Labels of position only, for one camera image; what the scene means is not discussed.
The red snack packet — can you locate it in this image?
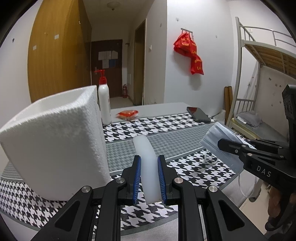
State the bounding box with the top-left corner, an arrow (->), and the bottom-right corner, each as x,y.
116,110 -> 138,121

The wall hook rack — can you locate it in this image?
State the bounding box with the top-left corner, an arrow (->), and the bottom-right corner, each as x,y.
180,28 -> 193,36

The red fire extinguisher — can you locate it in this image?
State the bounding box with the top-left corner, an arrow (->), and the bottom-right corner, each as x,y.
122,84 -> 128,98

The white blue face mask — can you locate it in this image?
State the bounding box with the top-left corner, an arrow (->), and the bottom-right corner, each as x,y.
200,122 -> 253,174

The side room door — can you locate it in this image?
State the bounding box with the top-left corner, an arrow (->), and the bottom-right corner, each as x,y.
133,20 -> 146,105

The metal bunk bed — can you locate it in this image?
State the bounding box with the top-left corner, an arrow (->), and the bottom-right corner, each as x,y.
226,17 -> 295,142

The dark brown entry door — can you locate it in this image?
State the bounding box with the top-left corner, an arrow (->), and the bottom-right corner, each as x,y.
91,39 -> 123,98

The ceiling lamp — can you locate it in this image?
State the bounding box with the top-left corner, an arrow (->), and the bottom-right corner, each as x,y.
107,1 -> 121,11

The right hand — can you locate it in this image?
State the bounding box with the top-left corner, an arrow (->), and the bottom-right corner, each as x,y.
267,187 -> 281,218

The black smartphone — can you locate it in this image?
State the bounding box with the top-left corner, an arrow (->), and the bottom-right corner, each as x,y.
187,106 -> 211,123

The red pump lotion bottle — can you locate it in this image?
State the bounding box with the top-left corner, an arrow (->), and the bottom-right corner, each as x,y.
95,69 -> 112,126

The white foam tube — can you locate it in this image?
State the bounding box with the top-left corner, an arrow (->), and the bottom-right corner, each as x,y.
133,135 -> 162,204

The white styrofoam box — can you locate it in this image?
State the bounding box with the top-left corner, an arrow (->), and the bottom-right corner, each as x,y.
1,86 -> 110,201

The wooden wardrobe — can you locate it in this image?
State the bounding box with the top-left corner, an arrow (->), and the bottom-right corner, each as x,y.
28,1 -> 92,102

